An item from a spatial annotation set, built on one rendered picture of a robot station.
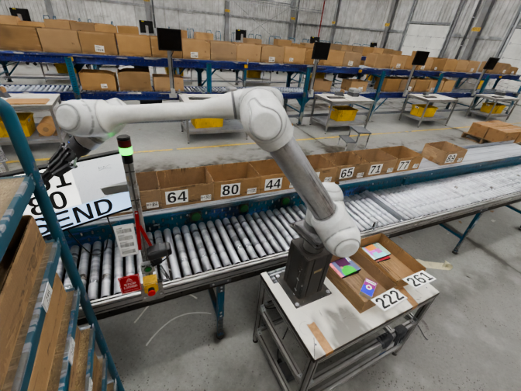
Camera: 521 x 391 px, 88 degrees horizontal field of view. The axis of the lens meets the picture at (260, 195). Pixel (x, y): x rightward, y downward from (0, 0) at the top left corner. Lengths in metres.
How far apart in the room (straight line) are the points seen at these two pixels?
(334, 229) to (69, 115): 0.96
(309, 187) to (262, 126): 0.31
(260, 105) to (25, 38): 5.83
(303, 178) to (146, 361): 1.84
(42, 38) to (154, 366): 5.50
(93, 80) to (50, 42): 0.80
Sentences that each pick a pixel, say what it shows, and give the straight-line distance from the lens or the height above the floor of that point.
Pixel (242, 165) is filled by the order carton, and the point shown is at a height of 1.02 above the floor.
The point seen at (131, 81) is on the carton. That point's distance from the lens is 6.11.
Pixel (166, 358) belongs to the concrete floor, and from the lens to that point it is 2.37.
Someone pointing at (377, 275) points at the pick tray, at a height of 0.80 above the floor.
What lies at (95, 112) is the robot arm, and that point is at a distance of 0.97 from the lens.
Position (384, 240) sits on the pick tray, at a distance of 2.25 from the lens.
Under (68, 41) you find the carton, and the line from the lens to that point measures 6.34.
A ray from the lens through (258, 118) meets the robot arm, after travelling 0.81.
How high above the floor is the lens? 2.08
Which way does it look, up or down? 32 degrees down
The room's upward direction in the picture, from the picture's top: 6 degrees clockwise
